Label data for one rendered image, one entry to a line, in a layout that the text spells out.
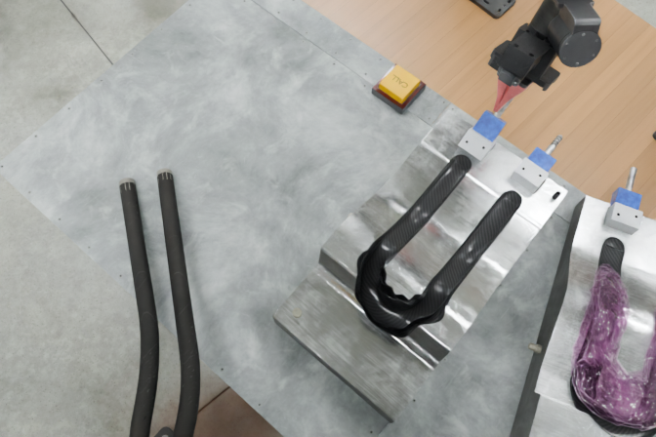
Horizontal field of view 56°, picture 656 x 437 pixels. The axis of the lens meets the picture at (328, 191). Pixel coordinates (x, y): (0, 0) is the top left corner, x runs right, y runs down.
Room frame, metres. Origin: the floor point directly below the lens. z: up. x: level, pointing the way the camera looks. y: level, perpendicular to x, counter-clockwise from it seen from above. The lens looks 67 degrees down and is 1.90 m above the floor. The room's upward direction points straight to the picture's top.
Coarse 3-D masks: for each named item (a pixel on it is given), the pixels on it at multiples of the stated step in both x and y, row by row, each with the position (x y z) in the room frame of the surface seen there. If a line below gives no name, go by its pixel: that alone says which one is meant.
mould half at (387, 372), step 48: (432, 144) 0.52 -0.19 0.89; (384, 192) 0.43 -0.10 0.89; (480, 192) 0.43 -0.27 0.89; (528, 192) 0.43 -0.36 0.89; (336, 240) 0.32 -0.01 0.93; (432, 240) 0.34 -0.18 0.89; (528, 240) 0.34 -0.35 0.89; (336, 288) 0.26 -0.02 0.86; (480, 288) 0.25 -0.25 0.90; (336, 336) 0.18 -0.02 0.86; (384, 336) 0.18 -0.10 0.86; (432, 336) 0.17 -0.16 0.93; (384, 384) 0.10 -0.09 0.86
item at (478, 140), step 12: (504, 108) 0.56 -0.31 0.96; (480, 120) 0.55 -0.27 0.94; (492, 120) 0.54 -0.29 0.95; (504, 120) 0.55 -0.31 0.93; (468, 132) 0.53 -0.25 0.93; (480, 132) 0.53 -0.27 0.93; (492, 132) 0.53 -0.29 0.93; (468, 144) 0.51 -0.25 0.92; (480, 144) 0.50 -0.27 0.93; (492, 144) 0.50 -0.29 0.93; (480, 156) 0.49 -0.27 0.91
